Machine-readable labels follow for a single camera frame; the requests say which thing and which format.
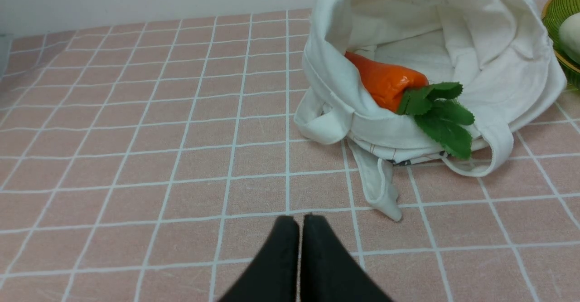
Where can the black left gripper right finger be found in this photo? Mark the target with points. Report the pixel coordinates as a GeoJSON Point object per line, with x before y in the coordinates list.
{"type": "Point", "coordinates": [328, 271]}

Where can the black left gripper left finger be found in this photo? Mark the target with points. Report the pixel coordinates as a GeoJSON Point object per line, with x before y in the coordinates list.
{"type": "Point", "coordinates": [272, 274]}

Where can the orange carrot with green leaves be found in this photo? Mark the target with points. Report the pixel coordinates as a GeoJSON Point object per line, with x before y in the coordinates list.
{"type": "Point", "coordinates": [433, 107]}

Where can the white cloth tote bag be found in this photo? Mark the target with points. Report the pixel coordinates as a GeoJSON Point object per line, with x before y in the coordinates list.
{"type": "Point", "coordinates": [498, 50]}

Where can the white radish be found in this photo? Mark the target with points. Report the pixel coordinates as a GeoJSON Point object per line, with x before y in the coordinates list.
{"type": "Point", "coordinates": [569, 36]}

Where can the green ribbed plastic basket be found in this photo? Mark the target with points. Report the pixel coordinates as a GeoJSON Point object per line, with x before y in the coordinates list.
{"type": "Point", "coordinates": [554, 13]}

